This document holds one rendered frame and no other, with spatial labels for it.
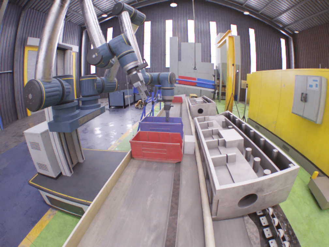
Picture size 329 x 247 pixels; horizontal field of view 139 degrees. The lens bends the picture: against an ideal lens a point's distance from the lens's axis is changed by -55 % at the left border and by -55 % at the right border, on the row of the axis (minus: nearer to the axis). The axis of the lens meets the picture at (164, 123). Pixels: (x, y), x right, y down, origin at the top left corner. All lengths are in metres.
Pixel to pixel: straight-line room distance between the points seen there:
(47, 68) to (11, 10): 11.04
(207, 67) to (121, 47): 7.99
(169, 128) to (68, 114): 0.80
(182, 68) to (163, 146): 7.78
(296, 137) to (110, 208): 3.23
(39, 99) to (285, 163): 1.26
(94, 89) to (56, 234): 1.59
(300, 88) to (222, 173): 2.60
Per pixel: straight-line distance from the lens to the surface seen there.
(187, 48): 9.92
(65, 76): 1.13
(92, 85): 1.49
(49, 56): 0.97
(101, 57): 0.80
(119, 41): 0.79
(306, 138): 3.09
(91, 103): 1.49
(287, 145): 3.49
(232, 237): 0.59
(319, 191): 2.36
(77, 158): 1.86
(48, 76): 0.96
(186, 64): 8.49
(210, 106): 1.94
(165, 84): 1.08
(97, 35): 1.03
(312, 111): 2.75
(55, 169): 1.67
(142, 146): 0.87
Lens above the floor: 1.25
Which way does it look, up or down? 17 degrees down
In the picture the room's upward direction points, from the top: straight up
